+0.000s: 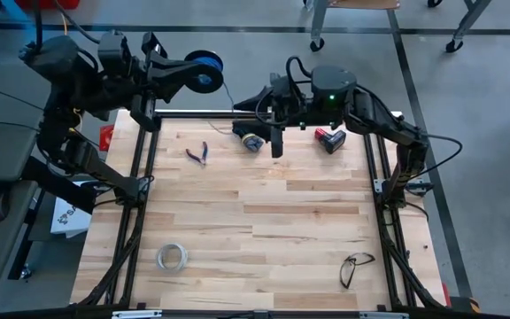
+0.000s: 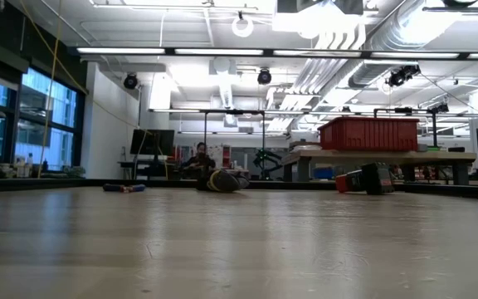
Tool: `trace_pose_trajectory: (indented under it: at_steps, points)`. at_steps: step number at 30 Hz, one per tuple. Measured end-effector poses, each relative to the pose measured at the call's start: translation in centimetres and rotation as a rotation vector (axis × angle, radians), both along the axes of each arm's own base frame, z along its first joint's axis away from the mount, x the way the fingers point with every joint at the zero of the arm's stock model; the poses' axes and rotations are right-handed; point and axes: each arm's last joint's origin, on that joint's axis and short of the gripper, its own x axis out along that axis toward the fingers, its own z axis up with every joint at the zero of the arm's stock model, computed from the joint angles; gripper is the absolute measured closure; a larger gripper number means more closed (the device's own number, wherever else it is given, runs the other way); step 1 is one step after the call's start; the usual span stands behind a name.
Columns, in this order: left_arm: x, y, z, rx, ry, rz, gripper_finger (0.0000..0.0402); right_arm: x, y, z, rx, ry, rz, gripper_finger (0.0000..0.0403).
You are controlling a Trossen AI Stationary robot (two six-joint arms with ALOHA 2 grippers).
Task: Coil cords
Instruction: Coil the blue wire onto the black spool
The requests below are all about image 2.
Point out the person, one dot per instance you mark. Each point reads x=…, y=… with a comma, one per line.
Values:
x=201, y=160

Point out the wooden workbench grey legs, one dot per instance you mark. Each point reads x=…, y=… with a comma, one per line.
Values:
x=388, y=155

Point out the black background robot arm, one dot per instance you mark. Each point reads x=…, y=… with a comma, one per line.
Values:
x=266, y=160

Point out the black metal gantry frame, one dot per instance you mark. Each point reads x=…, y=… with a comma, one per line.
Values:
x=235, y=112

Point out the green potted plant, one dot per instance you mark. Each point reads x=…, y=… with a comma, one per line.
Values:
x=75, y=171

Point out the red plastic bin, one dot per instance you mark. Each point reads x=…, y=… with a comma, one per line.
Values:
x=367, y=135

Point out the black ceiling spotlight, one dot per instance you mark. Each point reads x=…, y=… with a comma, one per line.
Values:
x=264, y=76
x=130, y=81

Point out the red black power tool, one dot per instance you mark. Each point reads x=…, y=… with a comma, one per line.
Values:
x=372, y=179

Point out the grey yellow work glove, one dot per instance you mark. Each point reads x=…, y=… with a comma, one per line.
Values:
x=226, y=181

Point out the black ceiling camera cluster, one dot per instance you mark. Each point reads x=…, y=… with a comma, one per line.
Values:
x=403, y=75

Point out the blue box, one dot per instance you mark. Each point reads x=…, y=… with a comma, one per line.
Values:
x=323, y=173

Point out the black overhead light bar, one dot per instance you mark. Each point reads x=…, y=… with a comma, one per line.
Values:
x=269, y=52

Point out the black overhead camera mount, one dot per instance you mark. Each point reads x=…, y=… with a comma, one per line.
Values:
x=457, y=8

